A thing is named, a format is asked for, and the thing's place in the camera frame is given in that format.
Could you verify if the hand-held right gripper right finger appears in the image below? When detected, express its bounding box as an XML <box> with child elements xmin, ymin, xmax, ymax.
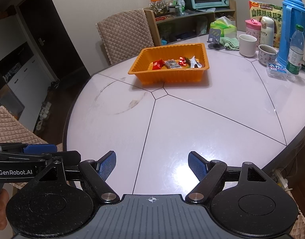
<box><xmin>185</xmin><ymin>151</ymin><xmax>264</xmax><ymax>204</ymax></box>

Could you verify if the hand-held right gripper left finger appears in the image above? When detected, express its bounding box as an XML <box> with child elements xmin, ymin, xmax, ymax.
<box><xmin>39</xmin><ymin>151</ymin><xmax>119</xmax><ymax>203</ymax></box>

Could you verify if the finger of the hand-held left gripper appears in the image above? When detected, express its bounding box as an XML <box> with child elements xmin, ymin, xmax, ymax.
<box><xmin>0</xmin><ymin>143</ymin><xmax>58</xmax><ymax>154</ymax></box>
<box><xmin>3</xmin><ymin>151</ymin><xmax>81</xmax><ymax>166</ymax></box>

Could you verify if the orange plastic tray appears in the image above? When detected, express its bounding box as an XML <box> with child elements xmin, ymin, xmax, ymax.
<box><xmin>128</xmin><ymin>43</ymin><xmax>210</xmax><ymax>87</ymax></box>

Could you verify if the grey snack packet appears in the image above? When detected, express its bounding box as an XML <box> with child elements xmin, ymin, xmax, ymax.
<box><xmin>165</xmin><ymin>59</ymin><xmax>180</xmax><ymax>69</ymax></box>

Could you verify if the beige quilted chair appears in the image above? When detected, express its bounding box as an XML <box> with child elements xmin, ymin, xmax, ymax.
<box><xmin>0</xmin><ymin>106</ymin><xmax>63</xmax><ymax>190</ymax></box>
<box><xmin>96</xmin><ymin>9</ymin><xmax>155</xmax><ymax>65</ymax></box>

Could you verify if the white drawer cabinet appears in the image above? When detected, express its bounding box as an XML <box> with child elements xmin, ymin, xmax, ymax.
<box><xmin>3</xmin><ymin>55</ymin><xmax>45</xmax><ymax>100</ymax></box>

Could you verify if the dark wooden cabinet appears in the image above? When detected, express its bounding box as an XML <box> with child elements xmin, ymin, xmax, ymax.
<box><xmin>16</xmin><ymin>0</ymin><xmax>91</xmax><ymax>85</ymax></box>

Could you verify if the green cloth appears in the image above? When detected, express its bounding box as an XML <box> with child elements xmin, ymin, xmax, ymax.
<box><xmin>220</xmin><ymin>37</ymin><xmax>240</xmax><ymax>51</ymax></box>

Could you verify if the white cup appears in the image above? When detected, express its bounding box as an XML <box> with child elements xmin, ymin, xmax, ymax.
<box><xmin>239</xmin><ymin>34</ymin><xmax>257</xmax><ymax>57</ymax></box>

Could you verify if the patterned mug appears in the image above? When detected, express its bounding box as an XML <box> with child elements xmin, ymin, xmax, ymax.
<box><xmin>258</xmin><ymin>44</ymin><xmax>278</xmax><ymax>66</ymax></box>

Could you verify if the grey phone stand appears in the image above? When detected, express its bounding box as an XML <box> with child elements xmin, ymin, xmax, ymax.
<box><xmin>207</xmin><ymin>28</ymin><xmax>224</xmax><ymax>50</ymax></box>

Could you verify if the green tissue box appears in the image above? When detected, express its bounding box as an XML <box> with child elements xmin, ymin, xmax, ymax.
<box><xmin>210</xmin><ymin>16</ymin><xmax>237</xmax><ymax>38</ymax></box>

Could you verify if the wooden shelf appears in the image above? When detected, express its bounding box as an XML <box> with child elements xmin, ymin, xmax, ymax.
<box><xmin>144</xmin><ymin>0</ymin><xmax>237</xmax><ymax>46</ymax></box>

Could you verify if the pink lidded bottle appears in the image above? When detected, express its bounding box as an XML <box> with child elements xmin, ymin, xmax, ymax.
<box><xmin>245</xmin><ymin>19</ymin><xmax>262</xmax><ymax>49</ymax></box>

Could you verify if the plastic water bottle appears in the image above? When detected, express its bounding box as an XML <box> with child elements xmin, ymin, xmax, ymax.
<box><xmin>286</xmin><ymin>24</ymin><xmax>305</xmax><ymax>75</ymax></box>

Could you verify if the white thermos bottle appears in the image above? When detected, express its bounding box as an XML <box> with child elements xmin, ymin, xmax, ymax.
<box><xmin>260</xmin><ymin>16</ymin><xmax>274</xmax><ymax>46</ymax></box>

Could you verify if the glass jar with orange lid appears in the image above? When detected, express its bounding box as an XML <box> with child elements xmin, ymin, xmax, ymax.
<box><xmin>150</xmin><ymin>0</ymin><xmax>168</xmax><ymax>17</ymax></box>

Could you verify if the yellow green snack bag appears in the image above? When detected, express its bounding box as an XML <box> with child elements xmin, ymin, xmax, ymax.
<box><xmin>249</xmin><ymin>0</ymin><xmax>283</xmax><ymax>48</ymax></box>

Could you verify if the blue thermos jug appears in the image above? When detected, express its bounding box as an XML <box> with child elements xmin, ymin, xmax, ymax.
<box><xmin>276</xmin><ymin>0</ymin><xmax>305</xmax><ymax>66</ymax></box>

